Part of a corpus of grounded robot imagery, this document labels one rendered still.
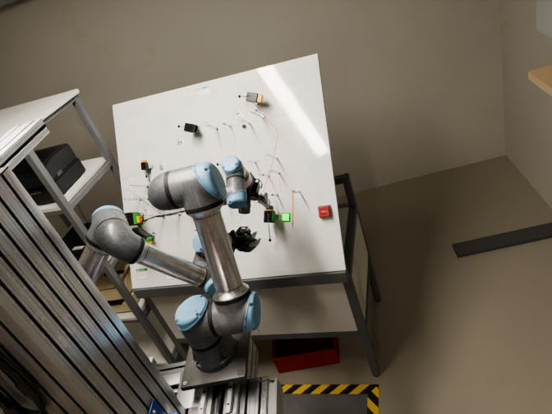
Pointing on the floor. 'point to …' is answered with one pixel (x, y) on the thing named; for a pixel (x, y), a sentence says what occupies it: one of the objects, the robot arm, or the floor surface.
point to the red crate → (304, 353)
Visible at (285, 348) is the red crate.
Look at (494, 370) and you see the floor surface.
